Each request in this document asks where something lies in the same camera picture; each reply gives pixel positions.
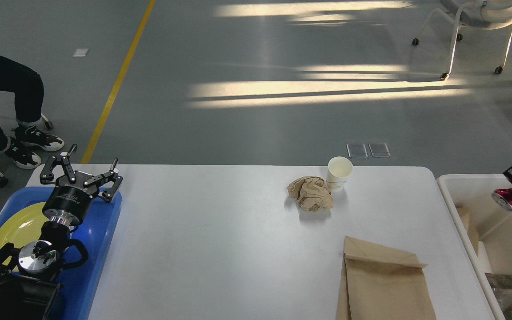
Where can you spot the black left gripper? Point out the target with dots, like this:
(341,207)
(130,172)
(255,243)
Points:
(68,202)

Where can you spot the yellow round plate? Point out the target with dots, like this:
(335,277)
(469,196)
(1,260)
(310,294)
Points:
(24,226)

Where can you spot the white paper cup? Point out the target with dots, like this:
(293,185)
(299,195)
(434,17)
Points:
(485,263)
(339,170)

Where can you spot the brown paper bag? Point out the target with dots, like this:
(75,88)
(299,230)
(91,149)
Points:
(468,223)
(382,283)

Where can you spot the brown paper ball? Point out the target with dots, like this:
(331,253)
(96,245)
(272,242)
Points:
(311,193)

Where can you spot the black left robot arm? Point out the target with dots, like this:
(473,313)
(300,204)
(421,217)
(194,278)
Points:
(55,276)

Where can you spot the white plastic bin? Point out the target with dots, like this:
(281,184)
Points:
(493,223)

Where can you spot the blue plastic tray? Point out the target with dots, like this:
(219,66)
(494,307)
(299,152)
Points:
(96,231)

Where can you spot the white chair on casters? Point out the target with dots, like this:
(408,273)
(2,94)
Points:
(482,14)

